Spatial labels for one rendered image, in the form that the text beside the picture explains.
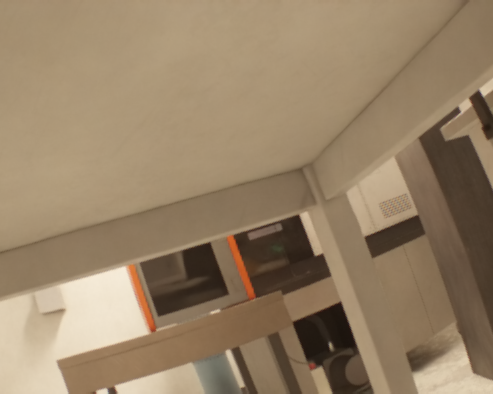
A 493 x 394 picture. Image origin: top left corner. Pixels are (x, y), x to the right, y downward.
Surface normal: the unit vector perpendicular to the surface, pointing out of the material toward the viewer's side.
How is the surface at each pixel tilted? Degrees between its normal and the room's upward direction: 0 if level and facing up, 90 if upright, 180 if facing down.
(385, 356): 90
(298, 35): 180
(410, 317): 90
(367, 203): 90
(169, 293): 90
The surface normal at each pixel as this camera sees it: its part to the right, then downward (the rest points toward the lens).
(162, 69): 0.35, 0.91
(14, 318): 0.27, -0.32
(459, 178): -0.04, -0.22
